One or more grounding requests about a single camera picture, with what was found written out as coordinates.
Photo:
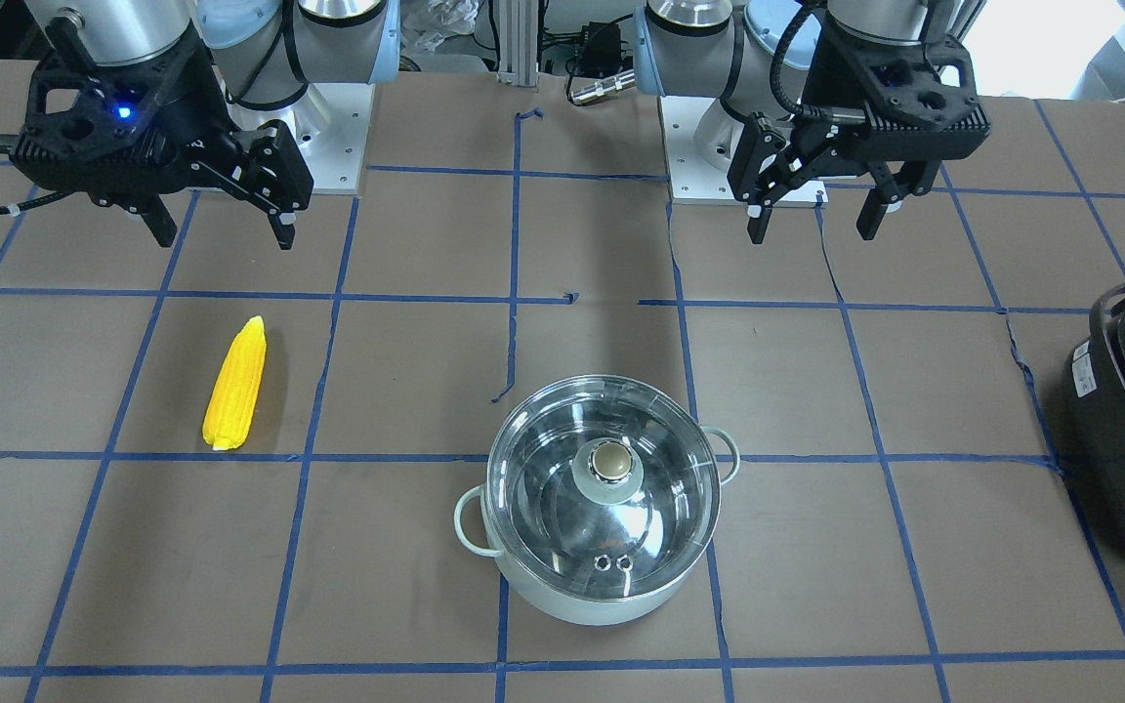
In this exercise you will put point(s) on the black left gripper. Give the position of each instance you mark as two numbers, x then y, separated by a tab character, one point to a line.
819	90

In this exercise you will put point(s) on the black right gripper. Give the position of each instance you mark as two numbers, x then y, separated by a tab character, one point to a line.
199	115

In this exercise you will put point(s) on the yellow corn cob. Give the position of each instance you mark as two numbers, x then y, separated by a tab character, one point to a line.
231	409

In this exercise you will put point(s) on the glass pot lid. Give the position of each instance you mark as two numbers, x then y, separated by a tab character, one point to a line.
604	483

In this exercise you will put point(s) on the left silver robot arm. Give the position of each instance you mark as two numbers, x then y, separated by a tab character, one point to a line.
753	58

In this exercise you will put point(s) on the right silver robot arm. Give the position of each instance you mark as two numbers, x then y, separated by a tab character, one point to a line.
264	54

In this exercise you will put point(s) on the pale green electric pot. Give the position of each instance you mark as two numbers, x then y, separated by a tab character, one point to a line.
602	547

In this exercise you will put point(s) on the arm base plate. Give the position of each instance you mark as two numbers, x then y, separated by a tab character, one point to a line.
331	123
699	138

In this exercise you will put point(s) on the aluminium frame post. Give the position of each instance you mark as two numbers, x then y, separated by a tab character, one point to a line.
518	42

